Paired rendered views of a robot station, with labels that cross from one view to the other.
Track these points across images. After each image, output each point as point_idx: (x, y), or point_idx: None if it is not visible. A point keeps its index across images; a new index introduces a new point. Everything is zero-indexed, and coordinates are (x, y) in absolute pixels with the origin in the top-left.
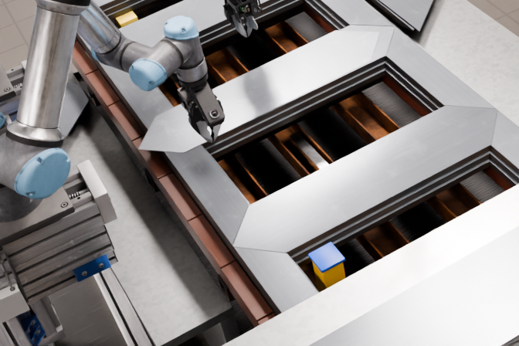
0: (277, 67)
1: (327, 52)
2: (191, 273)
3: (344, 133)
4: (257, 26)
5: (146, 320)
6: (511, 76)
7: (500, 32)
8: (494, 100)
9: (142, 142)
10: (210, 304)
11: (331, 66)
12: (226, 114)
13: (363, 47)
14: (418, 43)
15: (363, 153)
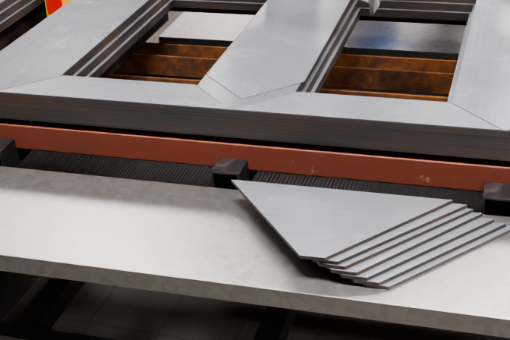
0: (309, 38)
1: (276, 64)
2: (218, 34)
3: None
4: None
5: (213, 14)
6: (45, 213)
7: (121, 260)
8: (46, 183)
9: None
10: (177, 32)
11: (248, 58)
12: (292, 3)
13: (237, 80)
14: (231, 198)
15: (108, 27)
